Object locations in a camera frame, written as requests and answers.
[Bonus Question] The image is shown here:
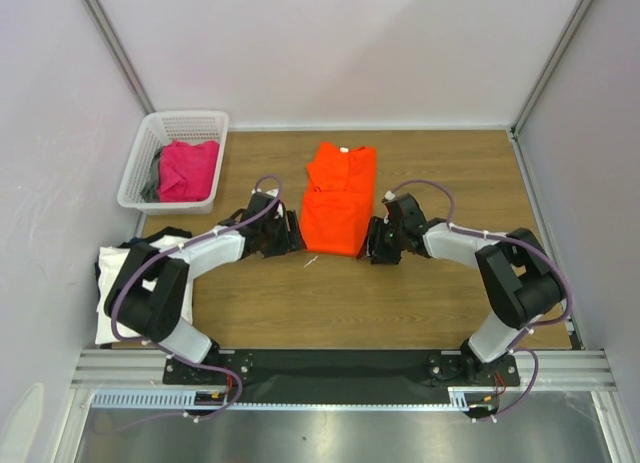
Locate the aluminium frame rail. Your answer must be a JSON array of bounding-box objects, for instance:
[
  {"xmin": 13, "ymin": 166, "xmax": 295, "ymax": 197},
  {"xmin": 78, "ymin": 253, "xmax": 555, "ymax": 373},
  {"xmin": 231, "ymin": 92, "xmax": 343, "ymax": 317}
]
[{"xmin": 71, "ymin": 348, "xmax": 617, "ymax": 392}]

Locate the small white scrap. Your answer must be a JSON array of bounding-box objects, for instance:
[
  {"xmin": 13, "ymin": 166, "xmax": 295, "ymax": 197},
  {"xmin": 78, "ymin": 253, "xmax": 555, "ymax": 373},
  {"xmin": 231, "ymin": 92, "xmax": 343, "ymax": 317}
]
[{"xmin": 303, "ymin": 255, "xmax": 319, "ymax": 268}]

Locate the orange t shirt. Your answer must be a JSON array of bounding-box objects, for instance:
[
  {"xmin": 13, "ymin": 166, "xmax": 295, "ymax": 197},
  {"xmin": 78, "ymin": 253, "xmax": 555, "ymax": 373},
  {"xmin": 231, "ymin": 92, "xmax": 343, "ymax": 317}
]
[{"xmin": 300, "ymin": 142, "xmax": 377, "ymax": 257}]

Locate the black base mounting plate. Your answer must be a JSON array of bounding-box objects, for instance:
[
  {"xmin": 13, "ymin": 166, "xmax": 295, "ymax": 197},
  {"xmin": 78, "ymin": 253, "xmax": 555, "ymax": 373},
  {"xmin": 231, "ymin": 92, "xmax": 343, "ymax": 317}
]
[{"xmin": 162, "ymin": 347, "xmax": 521, "ymax": 407}]

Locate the aluminium corner post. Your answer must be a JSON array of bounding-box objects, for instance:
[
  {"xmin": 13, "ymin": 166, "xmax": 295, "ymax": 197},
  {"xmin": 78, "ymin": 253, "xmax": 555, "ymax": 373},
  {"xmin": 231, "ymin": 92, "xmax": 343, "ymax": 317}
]
[
  {"xmin": 80, "ymin": 0, "xmax": 155, "ymax": 115},
  {"xmin": 510, "ymin": 0, "xmax": 596, "ymax": 138}
]

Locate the pink t shirt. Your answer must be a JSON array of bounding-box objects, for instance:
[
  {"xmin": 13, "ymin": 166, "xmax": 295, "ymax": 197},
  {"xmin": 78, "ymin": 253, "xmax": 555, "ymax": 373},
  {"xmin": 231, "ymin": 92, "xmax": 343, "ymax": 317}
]
[{"xmin": 157, "ymin": 140, "xmax": 220, "ymax": 203}]

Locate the white cable duct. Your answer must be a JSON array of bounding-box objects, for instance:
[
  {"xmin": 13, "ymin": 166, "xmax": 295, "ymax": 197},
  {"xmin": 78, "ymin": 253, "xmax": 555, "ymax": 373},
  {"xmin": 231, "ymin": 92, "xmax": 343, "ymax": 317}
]
[{"xmin": 91, "ymin": 387, "xmax": 495, "ymax": 414}]

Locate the grey t shirt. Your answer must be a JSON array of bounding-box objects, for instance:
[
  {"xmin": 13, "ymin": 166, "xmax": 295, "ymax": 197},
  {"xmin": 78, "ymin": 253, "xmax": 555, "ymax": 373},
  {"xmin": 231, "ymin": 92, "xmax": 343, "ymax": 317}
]
[{"xmin": 140, "ymin": 147, "xmax": 164, "ymax": 203}]

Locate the right aluminium corner post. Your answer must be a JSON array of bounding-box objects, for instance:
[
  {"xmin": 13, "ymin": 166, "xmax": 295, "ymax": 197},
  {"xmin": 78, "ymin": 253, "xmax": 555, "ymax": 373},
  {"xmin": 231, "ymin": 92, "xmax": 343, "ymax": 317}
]
[{"xmin": 510, "ymin": 0, "xmax": 596, "ymax": 138}]

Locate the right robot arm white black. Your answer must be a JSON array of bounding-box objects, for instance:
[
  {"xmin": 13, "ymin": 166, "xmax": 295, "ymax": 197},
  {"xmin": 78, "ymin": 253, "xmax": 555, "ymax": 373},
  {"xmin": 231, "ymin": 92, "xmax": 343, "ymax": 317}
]
[{"xmin": 360, "ymin": 193, "xmax": 568, "ymax": 386}]

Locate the left aluminium corner post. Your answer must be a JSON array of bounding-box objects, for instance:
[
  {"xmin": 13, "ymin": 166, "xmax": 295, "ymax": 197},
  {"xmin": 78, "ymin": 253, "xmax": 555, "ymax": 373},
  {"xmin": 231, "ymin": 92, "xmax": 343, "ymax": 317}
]
[{"xmin": 80, "ymin": 0, "xmax": 155, "ymax": 115}]

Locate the folded white t shirt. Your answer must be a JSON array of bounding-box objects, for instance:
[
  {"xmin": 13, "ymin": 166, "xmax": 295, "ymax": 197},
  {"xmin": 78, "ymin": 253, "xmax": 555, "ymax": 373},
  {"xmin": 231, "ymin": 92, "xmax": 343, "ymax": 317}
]
[{"xmin": 95, "ymin": 234, "xmax": 193, "ymax": 345}]

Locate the white plastic laundry basket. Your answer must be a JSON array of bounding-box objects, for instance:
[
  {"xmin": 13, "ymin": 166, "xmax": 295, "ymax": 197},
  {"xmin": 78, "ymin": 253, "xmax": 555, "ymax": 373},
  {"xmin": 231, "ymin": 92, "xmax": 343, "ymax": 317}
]
[{"xmin": 117, "ymin": 110, "xmax": 229, "ymax": 215}]

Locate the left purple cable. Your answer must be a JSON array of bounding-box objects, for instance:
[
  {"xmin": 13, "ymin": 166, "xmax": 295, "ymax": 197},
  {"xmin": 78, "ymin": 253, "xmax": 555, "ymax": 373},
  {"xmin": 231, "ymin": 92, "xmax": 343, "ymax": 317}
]
[{"xmin": 94, "ymin": 175, "xmax": 284, "ymax": 434}]

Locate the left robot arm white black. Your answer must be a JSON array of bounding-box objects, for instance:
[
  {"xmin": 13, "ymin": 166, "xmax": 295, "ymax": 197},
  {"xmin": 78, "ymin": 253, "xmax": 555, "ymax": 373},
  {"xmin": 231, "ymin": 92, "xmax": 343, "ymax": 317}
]
[{"xmin": 104, "ymin": 191, "xmax": 305, "ymax": 383}]

